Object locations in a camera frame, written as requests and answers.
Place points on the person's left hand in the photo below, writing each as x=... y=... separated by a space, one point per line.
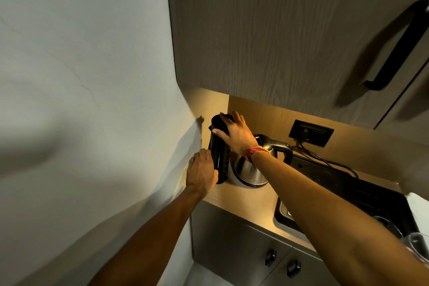
x=201 y=175

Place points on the person's right hand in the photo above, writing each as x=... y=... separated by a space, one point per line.
x=239 y=136

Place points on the black thermos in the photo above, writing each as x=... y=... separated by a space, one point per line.
x=219 y=160

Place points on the steel kettle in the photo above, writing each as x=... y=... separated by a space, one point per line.
x=249 y=172

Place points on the person's right forearm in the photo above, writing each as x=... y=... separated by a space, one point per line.
x=335 y=222

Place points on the person's left forearm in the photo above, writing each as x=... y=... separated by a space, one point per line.
x=150 y=245

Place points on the grey lower cabinet door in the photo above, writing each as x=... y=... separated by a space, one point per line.
x=228 y=242
x=311 y=272

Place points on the perforated metal drip grate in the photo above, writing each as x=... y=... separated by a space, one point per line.
x=285 y=211

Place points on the black cabinet knob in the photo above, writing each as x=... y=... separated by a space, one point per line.
x=293 y=268
x=270 y=257

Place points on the wooden upper cabinet door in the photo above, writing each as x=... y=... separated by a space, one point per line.
x=285 y=27
x=412 y=118

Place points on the black tray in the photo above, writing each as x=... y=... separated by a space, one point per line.
x=372 y=195

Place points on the clear glass tumbler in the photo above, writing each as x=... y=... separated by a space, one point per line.
x=390 y=227
x=417 y=245

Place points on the white pillow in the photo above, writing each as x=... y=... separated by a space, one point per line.
x=419 y=210

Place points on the black wall socket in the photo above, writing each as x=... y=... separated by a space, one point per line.
x=311 y=133

